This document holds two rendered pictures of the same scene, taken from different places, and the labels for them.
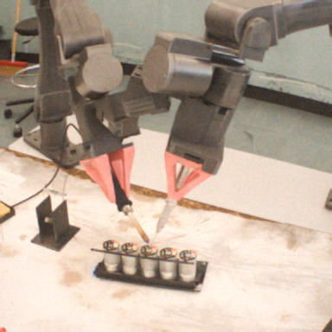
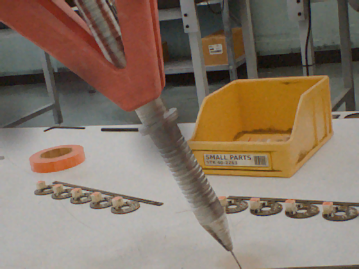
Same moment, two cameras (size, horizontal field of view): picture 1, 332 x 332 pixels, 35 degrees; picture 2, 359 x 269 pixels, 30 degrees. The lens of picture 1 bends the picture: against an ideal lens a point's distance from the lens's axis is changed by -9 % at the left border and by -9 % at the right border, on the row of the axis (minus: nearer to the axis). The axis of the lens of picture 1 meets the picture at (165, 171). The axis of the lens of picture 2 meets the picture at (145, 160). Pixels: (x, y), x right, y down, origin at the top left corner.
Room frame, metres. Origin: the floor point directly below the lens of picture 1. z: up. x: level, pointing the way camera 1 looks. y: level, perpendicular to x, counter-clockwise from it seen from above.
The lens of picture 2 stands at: (0.89, 0.00, 0.95)
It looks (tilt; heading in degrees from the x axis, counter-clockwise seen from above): 17 degrees down; 184
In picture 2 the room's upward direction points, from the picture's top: 10 degrees counter-clockwise
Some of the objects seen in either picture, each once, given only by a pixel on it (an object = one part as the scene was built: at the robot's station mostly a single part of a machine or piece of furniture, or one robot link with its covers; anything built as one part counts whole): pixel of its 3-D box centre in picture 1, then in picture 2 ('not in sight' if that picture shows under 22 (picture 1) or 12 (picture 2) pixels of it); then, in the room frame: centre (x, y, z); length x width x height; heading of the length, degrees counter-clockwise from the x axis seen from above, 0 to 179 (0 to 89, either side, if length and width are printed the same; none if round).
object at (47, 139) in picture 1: (54, 132); not in sight; (1.08, 0.24, 0.79); 0.20 x 0.07 x 0.08; 43
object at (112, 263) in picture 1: (111, 258); not in sight; (0.65, 0.08, 0.79); 0.02 x 0.02 x 0.05
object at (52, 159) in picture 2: not in sight; (57, 157); (0.20, -0.14, 0.76); 0.06 x 0.06 x 0.01
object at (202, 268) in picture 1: (152, 271); not in sight; (0.66, 0.02, 0.76); 0.16 x 0.07 x 0.01; 78
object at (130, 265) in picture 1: (130, 260); not in sight; (0.65, 0.05, 0.79); 0.02 x 0.02 x 0.05
